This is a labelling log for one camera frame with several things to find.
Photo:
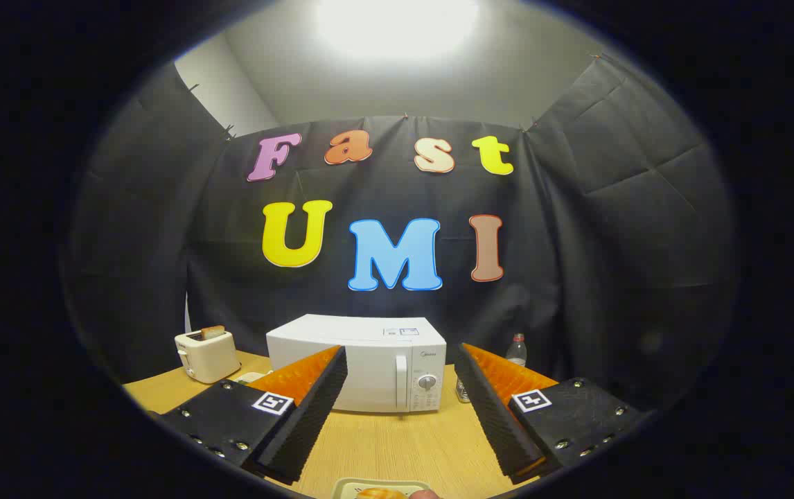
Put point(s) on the golden bread roll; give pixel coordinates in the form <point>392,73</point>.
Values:
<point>380,494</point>

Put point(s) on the clear bottle red label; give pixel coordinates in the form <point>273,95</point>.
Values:
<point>517,353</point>

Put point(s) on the toast slice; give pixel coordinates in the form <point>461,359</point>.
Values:
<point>213,332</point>

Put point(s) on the brown food item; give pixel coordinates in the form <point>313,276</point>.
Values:
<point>425,495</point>

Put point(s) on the white toaster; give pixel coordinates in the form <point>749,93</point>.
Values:
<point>208,359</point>

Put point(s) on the white divided bean dish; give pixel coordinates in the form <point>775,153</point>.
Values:
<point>251,378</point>

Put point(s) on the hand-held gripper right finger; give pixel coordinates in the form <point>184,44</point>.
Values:
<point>490,409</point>

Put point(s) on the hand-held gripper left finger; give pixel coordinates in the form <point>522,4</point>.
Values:
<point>314,409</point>

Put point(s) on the white food tray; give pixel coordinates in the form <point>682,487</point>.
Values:
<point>346,486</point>

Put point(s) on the white microwave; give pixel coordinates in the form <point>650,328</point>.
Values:
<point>376,360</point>

